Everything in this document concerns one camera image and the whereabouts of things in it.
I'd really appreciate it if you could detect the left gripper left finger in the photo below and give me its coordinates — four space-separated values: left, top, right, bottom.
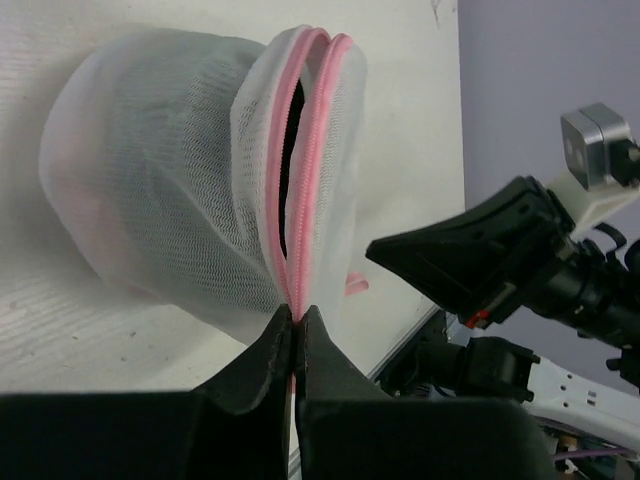
1 305 294 479

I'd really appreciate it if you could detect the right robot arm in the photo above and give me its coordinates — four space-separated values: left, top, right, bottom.
366 175 639 460

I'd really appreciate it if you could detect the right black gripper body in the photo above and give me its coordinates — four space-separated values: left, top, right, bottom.
524 222 639 349

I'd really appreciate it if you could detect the white pink mesh laundry bag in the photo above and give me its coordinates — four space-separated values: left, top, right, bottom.
39 25 367 344

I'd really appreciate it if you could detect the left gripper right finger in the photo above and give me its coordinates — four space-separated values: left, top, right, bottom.
295 306 555 479

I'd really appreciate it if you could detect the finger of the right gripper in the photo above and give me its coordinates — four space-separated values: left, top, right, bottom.
365 177 573 328

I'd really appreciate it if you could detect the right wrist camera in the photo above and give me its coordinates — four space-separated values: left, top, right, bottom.
547 102 640 236

